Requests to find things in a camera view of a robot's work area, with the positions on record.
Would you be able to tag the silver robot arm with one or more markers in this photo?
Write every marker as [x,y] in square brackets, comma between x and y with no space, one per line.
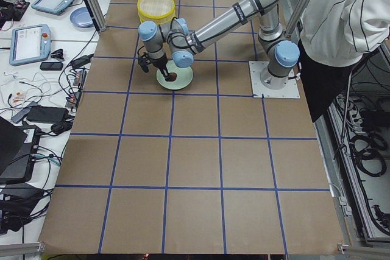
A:
[185,44]

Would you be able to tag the near teach pendant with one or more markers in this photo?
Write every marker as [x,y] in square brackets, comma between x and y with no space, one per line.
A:
[30,44]

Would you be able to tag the light green plate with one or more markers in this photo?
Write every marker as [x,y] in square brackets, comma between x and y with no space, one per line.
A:
[183,79]

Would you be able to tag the person in white jacket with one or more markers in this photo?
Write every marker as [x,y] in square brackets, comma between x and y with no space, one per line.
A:
[335,36]

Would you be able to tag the blue plate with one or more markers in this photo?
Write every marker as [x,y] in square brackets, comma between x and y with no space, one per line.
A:
[81,18]

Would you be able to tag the black laptop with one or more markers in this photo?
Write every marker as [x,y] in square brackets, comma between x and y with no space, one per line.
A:
[19,146]

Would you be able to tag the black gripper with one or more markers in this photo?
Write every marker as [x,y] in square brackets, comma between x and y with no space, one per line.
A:
[159,63]

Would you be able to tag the brown steamed bun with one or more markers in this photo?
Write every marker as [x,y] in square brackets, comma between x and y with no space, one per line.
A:
[172,77]

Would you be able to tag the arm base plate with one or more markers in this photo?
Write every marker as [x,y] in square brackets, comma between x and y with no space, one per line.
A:
[265,85]

